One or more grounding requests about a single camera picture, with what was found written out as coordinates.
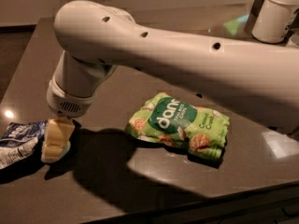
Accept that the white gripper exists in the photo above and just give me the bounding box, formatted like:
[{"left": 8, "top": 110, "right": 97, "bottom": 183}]
[{"left": 41, "top": 78, "right": 94, "bottom": 163}]

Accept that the white cylindrical robot base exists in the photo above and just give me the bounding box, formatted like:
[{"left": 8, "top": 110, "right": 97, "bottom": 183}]
[{"left": 251, "top": 0, "right": 299, "bottom": 44}]

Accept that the blue chip bag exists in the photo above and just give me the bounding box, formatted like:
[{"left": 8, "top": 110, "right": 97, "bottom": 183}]
[{"left": 0, "top": 121, "right": 47, "bottom": 170}]

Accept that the green rice chips bag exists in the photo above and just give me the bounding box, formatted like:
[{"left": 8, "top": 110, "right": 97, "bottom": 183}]
[{"left": 125, "top": 92, "right": 230, "bottom": 161}]

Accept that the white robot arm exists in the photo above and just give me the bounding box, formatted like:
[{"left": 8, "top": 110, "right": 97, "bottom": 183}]
[{"left": 47, "top": 0, "right": 299, "bottom": 139}]

